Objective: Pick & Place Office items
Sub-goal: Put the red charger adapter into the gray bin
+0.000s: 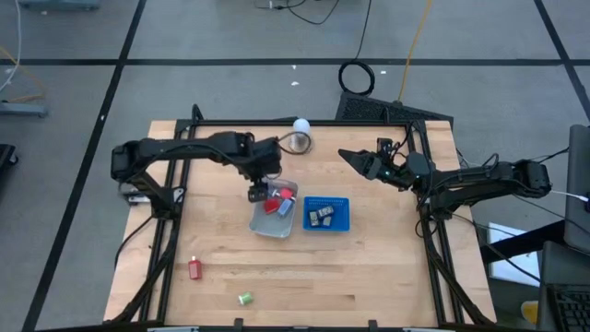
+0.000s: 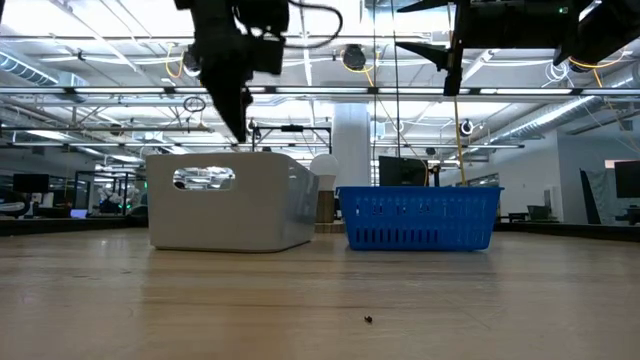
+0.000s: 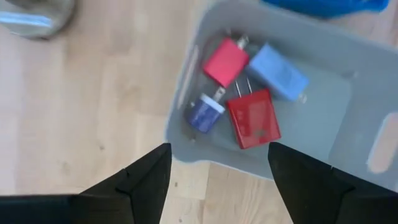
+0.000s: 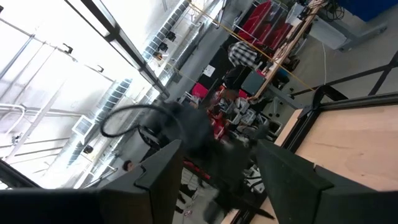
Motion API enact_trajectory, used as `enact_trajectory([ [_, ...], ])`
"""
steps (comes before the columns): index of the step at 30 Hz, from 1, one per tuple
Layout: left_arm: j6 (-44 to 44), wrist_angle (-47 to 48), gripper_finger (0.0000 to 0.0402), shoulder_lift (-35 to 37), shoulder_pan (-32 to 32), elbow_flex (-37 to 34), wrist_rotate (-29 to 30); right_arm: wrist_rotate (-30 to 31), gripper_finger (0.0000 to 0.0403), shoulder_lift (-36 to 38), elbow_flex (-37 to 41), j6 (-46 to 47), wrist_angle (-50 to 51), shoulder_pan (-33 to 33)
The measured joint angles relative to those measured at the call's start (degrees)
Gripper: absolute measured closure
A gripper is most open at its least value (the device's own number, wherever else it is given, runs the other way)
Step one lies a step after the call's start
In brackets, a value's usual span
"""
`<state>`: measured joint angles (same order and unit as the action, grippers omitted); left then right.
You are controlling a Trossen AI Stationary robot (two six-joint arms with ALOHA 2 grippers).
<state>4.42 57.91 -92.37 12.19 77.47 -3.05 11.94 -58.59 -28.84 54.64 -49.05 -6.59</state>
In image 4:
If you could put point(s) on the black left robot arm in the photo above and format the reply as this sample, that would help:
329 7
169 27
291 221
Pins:
199 137

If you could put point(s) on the blue panel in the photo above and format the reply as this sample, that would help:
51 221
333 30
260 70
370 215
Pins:
367 7

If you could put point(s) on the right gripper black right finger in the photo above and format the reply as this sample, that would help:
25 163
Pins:
298 199

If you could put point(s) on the black aluminium table frame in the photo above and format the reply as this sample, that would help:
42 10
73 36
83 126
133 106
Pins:
357 101

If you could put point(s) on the grey laptop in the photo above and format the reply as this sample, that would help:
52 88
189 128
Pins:
253 82

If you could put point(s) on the long wooden workbench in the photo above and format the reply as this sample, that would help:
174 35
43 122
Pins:
280 62

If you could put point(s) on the person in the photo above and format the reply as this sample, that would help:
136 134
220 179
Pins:
242 54

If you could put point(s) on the red storage bins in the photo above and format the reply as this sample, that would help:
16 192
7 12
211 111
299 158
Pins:
258 18

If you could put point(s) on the grey desk base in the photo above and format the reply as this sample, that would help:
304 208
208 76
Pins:
329 34

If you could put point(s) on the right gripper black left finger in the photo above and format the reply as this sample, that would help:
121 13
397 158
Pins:
155 193

